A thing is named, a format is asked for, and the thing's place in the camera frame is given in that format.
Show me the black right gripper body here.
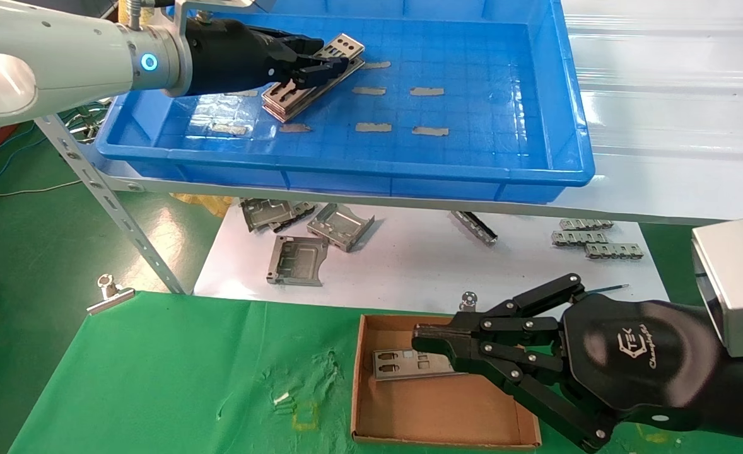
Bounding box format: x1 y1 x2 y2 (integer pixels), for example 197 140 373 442
558 293 743 442

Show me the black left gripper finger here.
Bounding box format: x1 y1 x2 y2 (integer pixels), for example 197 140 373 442
276 55 351 88
258 28 325 57

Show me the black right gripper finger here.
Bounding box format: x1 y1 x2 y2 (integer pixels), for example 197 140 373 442
412 273 587 354
447 344 618 451

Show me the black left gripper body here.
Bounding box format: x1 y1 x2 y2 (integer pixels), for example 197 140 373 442
185 18 300 96

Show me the silver metal I/O shield plate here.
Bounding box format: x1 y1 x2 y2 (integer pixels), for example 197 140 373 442
263 58 366 123
262 33 366 117
371 349 467 381

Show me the brown cardboard box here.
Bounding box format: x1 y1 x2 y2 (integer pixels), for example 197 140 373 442
351 314 542 450

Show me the blue plastic tray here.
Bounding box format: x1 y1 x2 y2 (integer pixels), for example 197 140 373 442
96 0 595 204

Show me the grey metal connector strip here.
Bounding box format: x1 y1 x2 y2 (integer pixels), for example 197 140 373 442
585 243 645 261
559 218 614 231
551 231 606 247

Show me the white board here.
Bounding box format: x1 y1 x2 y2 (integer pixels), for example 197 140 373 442
194 201 670 316

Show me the green table cloth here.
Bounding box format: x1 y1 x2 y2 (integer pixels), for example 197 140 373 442
7 290 743 454

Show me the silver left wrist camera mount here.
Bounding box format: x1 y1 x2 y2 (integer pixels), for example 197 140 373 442
171 0 278 38

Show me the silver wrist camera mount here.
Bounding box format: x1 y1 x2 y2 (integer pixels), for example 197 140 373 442
171 0 278 38
691 217 743 360

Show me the grey metal rail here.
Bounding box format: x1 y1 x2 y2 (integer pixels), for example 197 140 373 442
450 211 499 247

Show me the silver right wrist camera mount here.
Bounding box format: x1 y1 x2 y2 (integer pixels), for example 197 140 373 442
691 217 743 360

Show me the grey folded metal bracket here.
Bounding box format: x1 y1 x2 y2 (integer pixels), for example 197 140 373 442
241 198 296 233
271 201 317 231

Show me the grey U-shaped metal bracket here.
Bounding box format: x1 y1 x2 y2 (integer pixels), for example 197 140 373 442
307 202 376 253

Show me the tangled grey cable bundle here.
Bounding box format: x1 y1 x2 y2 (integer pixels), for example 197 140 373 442
66 101 119 141

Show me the grey perforated rack post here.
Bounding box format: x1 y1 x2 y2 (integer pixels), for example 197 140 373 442
34 115 187 296

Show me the grey flat metal frame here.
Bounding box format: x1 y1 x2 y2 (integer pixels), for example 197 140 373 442
267 236 330 288

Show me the white floor cable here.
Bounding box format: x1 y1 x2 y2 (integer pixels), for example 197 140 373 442
0 179 83 201

